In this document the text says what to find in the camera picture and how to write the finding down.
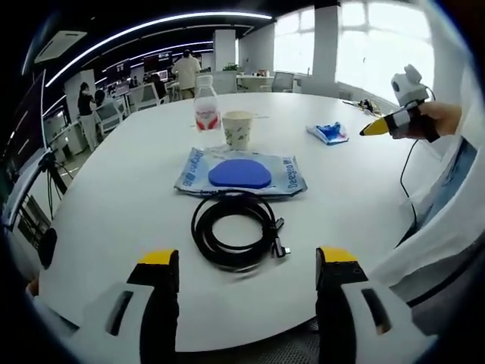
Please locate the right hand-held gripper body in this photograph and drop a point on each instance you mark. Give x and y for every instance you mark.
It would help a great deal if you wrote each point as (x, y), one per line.
(409, 89)

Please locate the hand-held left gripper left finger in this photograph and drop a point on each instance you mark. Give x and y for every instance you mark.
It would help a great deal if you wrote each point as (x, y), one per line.
(159, 303)

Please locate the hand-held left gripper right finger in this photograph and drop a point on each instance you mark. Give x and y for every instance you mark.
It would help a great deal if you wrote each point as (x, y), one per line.
(337, 303)

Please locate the blue tissue pack item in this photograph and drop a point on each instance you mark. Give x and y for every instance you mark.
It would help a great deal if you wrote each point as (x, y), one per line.
(329, 133)

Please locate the wet wipes packet item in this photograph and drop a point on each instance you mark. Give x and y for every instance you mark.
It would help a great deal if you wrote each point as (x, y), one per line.
(288, 170)

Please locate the patterned paper cup item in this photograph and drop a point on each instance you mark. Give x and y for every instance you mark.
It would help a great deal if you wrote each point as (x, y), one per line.
(236, 132)

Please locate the clear plastic bottle item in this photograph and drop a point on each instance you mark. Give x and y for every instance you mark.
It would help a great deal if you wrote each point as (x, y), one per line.
(207, 117)

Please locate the person's right hand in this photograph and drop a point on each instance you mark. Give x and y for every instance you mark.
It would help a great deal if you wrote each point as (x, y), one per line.
(443, 117)

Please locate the person's white coat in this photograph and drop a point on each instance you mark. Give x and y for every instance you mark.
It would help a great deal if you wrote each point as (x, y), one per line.
(417, 258)

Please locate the grey office chair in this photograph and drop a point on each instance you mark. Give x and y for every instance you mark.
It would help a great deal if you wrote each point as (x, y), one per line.
(283, 81)

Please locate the white table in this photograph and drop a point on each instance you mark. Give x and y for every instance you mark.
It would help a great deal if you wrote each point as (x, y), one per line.
(113, 189)

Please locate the green potted plant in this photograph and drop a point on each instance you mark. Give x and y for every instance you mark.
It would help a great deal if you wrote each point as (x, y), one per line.
(230, 67)

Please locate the white metal stand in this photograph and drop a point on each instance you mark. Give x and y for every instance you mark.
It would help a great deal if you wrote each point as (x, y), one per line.
(26, 182)

